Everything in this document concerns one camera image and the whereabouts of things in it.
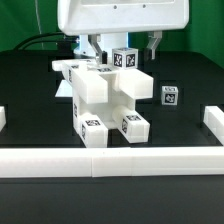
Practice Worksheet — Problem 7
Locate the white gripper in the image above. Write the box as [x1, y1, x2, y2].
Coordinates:
[57, 0, 189, 64]

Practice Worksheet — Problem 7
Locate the white chair back frame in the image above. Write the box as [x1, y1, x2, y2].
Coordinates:
[52, 59, 154, 104]

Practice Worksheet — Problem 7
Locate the white chair seat part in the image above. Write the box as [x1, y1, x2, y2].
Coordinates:
[72, 75, 135, 132]

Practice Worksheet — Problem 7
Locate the small white part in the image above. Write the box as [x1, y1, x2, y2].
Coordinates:
[78, 113, 108, 148]

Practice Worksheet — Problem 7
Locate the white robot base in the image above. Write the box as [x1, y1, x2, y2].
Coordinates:
[74, 32, 128, 62]

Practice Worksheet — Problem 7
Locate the white marker base plate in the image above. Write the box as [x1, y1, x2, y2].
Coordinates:
[55, 80, 72, 98]

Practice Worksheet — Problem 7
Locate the black cable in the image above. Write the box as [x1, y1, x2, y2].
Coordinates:
[13, 31, 79, 51]

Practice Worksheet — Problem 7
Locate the white fence wall right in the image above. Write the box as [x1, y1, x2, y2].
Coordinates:
[203, 106, 224, 146]

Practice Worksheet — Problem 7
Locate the white fence wall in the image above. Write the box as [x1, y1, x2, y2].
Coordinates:
[0, 106, 6, 132]
[203, 106, 224, 146]
[0, 146, 224, 178]

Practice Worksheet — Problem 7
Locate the white fence wall front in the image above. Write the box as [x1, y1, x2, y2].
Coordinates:
[0, 146, 224, 178]

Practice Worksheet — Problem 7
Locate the white fence wall left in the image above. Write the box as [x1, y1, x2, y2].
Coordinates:
[0, 106, 6, 132]

